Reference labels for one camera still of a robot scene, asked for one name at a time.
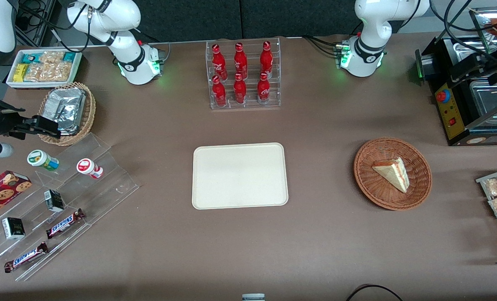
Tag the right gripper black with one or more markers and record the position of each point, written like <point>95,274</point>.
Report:
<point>1,122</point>

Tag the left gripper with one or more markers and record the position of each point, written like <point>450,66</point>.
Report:
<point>489,65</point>

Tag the triangular sandwich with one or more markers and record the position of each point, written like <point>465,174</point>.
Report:
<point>394,171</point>

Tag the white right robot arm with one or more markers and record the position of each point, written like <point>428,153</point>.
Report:
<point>127,50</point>

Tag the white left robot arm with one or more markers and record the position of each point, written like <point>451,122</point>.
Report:
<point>367,46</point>

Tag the white rectangular snack tray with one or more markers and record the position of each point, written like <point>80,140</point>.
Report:
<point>11,81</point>

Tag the light wicker basket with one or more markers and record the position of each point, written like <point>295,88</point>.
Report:
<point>89,113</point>

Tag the round brown wicker basket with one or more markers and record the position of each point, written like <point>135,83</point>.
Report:
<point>369,188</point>

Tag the cream plastic tray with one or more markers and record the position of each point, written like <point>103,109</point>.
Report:
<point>240,175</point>

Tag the green lid jar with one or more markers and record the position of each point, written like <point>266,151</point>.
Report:
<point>39,158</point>

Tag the stack of foil trays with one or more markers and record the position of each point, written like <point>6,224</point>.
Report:
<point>66,108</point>

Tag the black yellow sealing machine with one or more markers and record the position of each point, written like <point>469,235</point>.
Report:
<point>451,117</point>

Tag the yellow snack packet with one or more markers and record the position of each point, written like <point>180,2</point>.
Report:
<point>20,73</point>

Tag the clear nut snack bag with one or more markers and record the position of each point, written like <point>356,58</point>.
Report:
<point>34,72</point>
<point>52,57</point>
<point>56,72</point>

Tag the red lid jar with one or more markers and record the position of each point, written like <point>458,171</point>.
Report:
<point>85,166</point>

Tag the red tartan cookie box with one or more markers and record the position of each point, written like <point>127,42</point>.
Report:
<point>1,192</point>

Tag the teal snack packet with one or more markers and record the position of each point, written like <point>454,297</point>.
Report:
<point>69,56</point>
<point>30,58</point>

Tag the small black carton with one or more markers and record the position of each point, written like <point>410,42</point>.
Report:
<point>13,228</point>
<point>54,200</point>

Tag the Snickers chocolate bar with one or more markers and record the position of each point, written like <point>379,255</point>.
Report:
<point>64,223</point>
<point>26,257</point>

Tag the black equipment rack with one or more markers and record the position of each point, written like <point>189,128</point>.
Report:
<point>35,25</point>

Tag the red cola bottle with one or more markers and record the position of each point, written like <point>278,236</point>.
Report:
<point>263,89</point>
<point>240,62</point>
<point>219,62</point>
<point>266,60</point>
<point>219,93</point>
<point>240,90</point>

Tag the clear acrylic bottle rack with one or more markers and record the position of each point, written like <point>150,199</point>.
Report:
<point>250,104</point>

